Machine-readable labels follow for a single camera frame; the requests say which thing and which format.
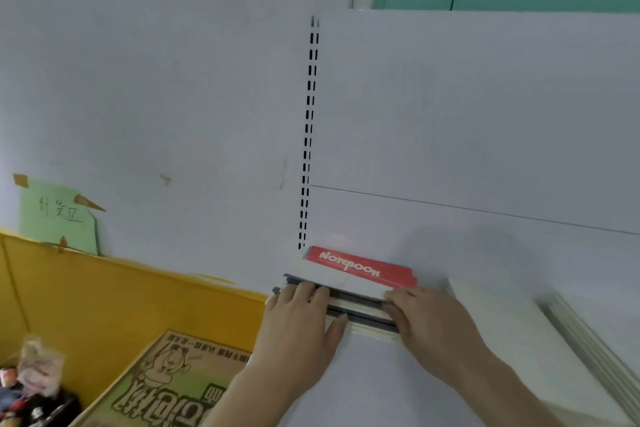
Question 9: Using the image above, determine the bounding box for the person's left hand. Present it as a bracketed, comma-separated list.
[247, 283, 349, 400]

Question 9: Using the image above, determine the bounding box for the person's right hand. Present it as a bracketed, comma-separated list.
[382, 286, 513, 390]

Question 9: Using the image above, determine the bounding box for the plain cream notebook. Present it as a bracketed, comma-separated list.
[446, 276, 623, 427]

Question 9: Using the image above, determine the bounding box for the stack of cream notebooks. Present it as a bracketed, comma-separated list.
[541, 290, 640, 415]

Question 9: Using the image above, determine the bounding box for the person's right forearm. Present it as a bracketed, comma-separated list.
[459, 364, 566, 427]

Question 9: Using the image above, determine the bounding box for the white metal shelf board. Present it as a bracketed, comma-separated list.
[277, 281, 640, 427]

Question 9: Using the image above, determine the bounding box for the green printed cardboard box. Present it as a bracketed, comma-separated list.
[67, 330, 253, 427]

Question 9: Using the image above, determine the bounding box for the yellow plastic bin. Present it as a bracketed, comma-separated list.
[0, 229, 269, 408]

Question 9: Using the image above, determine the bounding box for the white slotted shelf upright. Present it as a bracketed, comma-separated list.
[298, 16, 321, 252]

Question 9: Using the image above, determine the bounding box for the white shelf back panel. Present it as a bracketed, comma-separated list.
[309, 9, 640, 302]

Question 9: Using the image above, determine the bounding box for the black basket of items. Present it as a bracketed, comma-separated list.
[0, 334, 66, 422]

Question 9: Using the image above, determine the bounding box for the green paper sign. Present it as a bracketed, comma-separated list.
[12, 173, 106, 256]

